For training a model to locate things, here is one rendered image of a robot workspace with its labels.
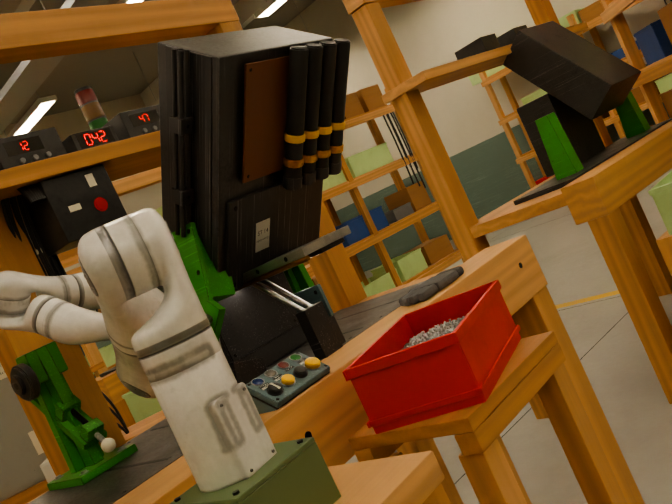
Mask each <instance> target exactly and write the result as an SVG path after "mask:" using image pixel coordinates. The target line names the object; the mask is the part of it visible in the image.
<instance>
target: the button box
mask: <svg viewBox="0 0 672 504"><path fill-rule="evenodd" d="M294 354H298V355H300V356H301V358H300V359H299V360H293V359H291V358H290V356H291V355H293V354H291V355H290V356H289V357H288V358H286V359H285V360H283V361H281V362H287V363H288V364H289V366H288V367H286V368H281V367H279V366H278V364H279V363H280V362H279V363H278V364H277V365H275V366H274V367H272V368H271V369H269V370H274V371H276V375H275V376H267V375H266V374H265V372H266V371H268V370H266V371H265V372H264V373H263V374H261V375H260V376H258V377H257V378H259V379H262V380H263V381H264V382H263V384H261V385H255V384H253V383H252V381H253V380H254V379H257V378H254V379H252V380H251V382H249V383H247V384H246V387H247V389H248V391H249V393H250V395H251V397H252V400H253V402H254V404H255V406H256V408H257V410H258V412H259V414H262V413H267V412H271V411H275V410H278V409H280V408H281V407H282V406H284V405H285V404H287V403H288V402H289V401H291V400H292V399H294V398H295V397H296V396H298V395H299V394H301V393H302V392H303V391H305V390H306V389H308V388H309V387H310V386H312V385H313V384H315V383H316V382H317V381H319V380H320V379H322V378H323V377H324V376H326V375H327V374H329V373H330V366H329V365H327V364H325V363H322V362H320V366H319V367H318V368H315V369H311V368H307V367H306V366H305V360H306V359H307V358H309V356H307V355H305V354H302V353H300V352H295V353H294ZM297 366H304V367H306V369H307V374H306V375H304V376H297V375H295V374H294V369H295V367H297ZM285 374H291V375H293V376H294V377H295V382H294V383H293V384H291V385H285V384H283V383H282V382H281V378H282V376H283V375H285ZM274 382H277V383H280V384H281V385H282V386H283V390H282V392H281V393H279V394H271V393H269V392H268V385H269V384H270V383H274Z"/></svg>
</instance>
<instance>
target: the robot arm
mask: <svg viewBox="0 0 672 504"><path fill-rule="evenodd" d="M167 225H168V224H167V222H166V221H165V220H164V219H163V217H162V216H161V215H160V214H159V213H158V212H157V211H156V210H154V209H152V208H144V209H141V210H138V211H135V212H133V213H131V214H128V215H126V216H123V217H121V218H118V219H116V220H113V221H111V222H109V223H106V224H104V225H102V226H99V227H97V228H95V229H93V230H91V231H89V232H87V233H86V234H85V235H83V236H82V237H81V239H80V240H79V243H78V258H79V259H78V261H79V264H80V266H81V269H82V272H80V273H75V274H70V275H60V276H40V275H32V274H27V273H22V272H17V271H2V272H0V329H5V330H20V331H27V332H34V333H37V334H40V335H42V336H44V337H47V338H49V339H52V340H54V341H56V342H59V343H63V344H67V345H82V344H88V343H94V342H100V341H107V340H111V342H112V345H113V348H114V352H115V358H116V373H117V376H118V378H119V379H120V381H121V382H122V384H123V385H124V386H125V387H126V388H127V389H129V390H130V391H131V392H132V393H133V394H136V395H138V396H141V397H144V398H157V400H158V402H159V404H160V406H161V408H162V411H163V413H164V415H165V417H166V419H167V421H168V423H169V425H170V428H171V430H172V432H173V434H174V436H175V438H176V440H177V443H178V445H179V447H180V449H181V451H182V453H183V455H184V458H185V460H186V462H187V464H188V466H189V468H190V470H191V472H192V474H193V476H194V478H195V481H196V483H197V485H198V487H199V489H200V491H201V492H204V493H207V492H213V491H217V490H220V489H223V488H225V487H228V486H230V485H232V484H234V483H237V482H239V481H241V480H244V479H248V478H250V477H251V476H252V475H253V474H254V473H255V472H256V471H258V470H259V469H260V468H261V467H262V466H263V465H264V464H265V463H266V462H267V461H268V460H270V459H271V458H272V457H273V456H274V455H275V454H276V453H277V451H276V449H275V447H274V445H273V443H272V441H271V438H270V436H269V434H268V432H267V430H266V428H265V425H264V423H263V421H262V419H261V417H260V415H259V412H258V410H257V408H256V406H255V404H254V402H253V400H252V397H251V395H250V393H249V391H248V389H247V387H246V385H245V383H243V382H241V383H237V381H236V379H235V376H234V374H233V372H232V370H231V368H230V366H229V363H228V361H227V359H226V357H225V355H224V353H223V351H222V349H221V346H220V344H219V342H218V340H217V337H216V335H215V333H214V331H213V329H212V327H211V326H210V322H209V320H208V318H207V316H206V314H205V312H204V310H203V307H202V305H201V303H200V301H199V298H198V296H197V294H196V292H195V290H194V287H193V285H192V283H191V281H190V278H189V276H188V273H187V271H186V268H185V266H184V263H183V261H182V258H181V256H180V251H179V249H178V248H177V245H176V243H175V241H174V236H173V234H171V231H170V229H169V228H168V226H167ZM33 292H36V296H37V297H36V298H34V299H33V300H32V302H31V303H30V298H31V293H33ZM96 309H101V312H102V313H99V312H96Z"/></svg>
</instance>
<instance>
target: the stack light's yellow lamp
mask: <svg viewBox="0 0 672 504"><path fill-rule="evenodd" d="M81 111H82V113H83V115H84V117H85V119H86V121H87V123H88V125H89V123H90V122H92V121H94V120H96V119H99V118H102V117H105V118H106V116H105V113H104V111H103V109H102V107H101V105H100V103H99V102H97V101H96V102H91V103H88V104H86V105H84V106H83V107H82V108H81Z"/></svg>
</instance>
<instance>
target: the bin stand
mask: <svg viewBox="0 0 672 504"><path fill-rule="evenodd" d="M565 360H566V358H565V355H564V353H563V351H562V349H561V347H560V344H559V343H558V340H557V338H556V336H555V333H554V332H553V331H550V332H546V333H542V334H538V335H534V336H530V337H526V338H522V339H521V340H520V341H519V343H518V345H517V347H516V349H515V350H514V352H513V354H512V356H511V358H510V359H509V361H508V363H507V365H506V367H505V368H504V370H503V372H502V374H501V376H500V378H499V379H498V381H497V383H496V385H495V387H494V388H493V390H492V392H491V394H490V396H489V397H488V399H487V401H486V402H484V403H481V404H477V405H474V406H471V407H467V408H464V409H461V410H457V411H454V412H450V413H447V414H444V415H440V416H437V417H433V418H430V419H427V420H423V421H420V422H417V423H413V424H410V425H406V426H403V427H400V428H396V429H393V430H390V431H386V432H383V433H379V434H376V433H375V431H374V429H373V427H371V428H368V426H367V424H365V425H364V426H363V427H362V428H361V429H359V430H358V431H357V432H356V433H355V434H354V435H352V436H351V437H350V438H349V439H348V440H349V443H350V445H351V447H352V449H353V450H354V453H355V455H356V457H357V460H358V462H361V461H368V460H374V459H381V458H387V457H393V456H400V455H403V454H402V452H395V451H396V450H397V449H398V448H399V447H400V446H401V445H402V444H403V443H405V442H411V441H418V440H424V439H430V438H436V437H443V436H449V435H455V439H456V441H457V443H458V445H459V448H460V450H461V453H460V454H459V456H458V457H459V460H460V462H461V464H462V466H463V468H464V470H465V473H466V475H467V477H468V479H469V481H470V483H471V486H472V488H473V490H474V492H475V494H476V496H477V498H478V501H479V503H480V504H532V503H531V501H530V499H529V497H528V495H527V492H526V490H525V488H524V486H523V484H522V482H521V479H520V477H519V475H518V473H517V471H516V469H515V466H514V464H513V462H512V460H511V458H510V456H509V453H508V451H507V449H506V447H505V445H504V442H503V440H502V438H501V436H500V434H501V433H502V431H503V430H504V429H505V428H506V427H507V426H508V425H509V424H510V422H511V421H512V420H513V419H514V418H515V417H516V416H517V415H518V413H519V412H520V411H521V410H522V409H523V408H524V407H525V406H526V404H527V403H528V402H529V401H530V400H531V399H532V398H533V396H534V395H535V394H536V393H538V396H539V398H540V400H541V402H542V404H543V407H544V409H545V411H546V413H547V415H548V417H549V420H550V422H551V424H552V426H553V428H554V431H555V433H556V435H557V437H558V439H559V442H560V444H561V446H562V448H563V450H564V452H565V455H566V457H567V459H568V461H569V463H570V466H571V468H572V470H573V472H574V474H575V477H576V479H577V481H578V483H579V485H580V487H581V490H582V492H583V494H584V496H585V498H586V501H587V503H588V504H627V501H626V499H625V497H624V495H623V493H622V490H621V488H620V486H619V484H618V482H617V479H616V477H615V475H614V473H613V471H612V468H611V466H610V464H609V462H608V460H607V457H606V455H605V453H604V451H603V449H602V446H601V444H600V442H599V440H598V438H597V435H596V433H595V431H594V429H593V427H592V424H591V422H590V420H589V418H588V416H587V413H586V411H585V409H584V407H583V405H582V402H581V400H580V398H579V396H578V394H577V392H576V389H575V387H574V385H573V383H572V381H571V378H570V376H569V374H568V372H567V370H566V367H565V365H564V361H565ZM394 452H395V453H394Z"/></svg>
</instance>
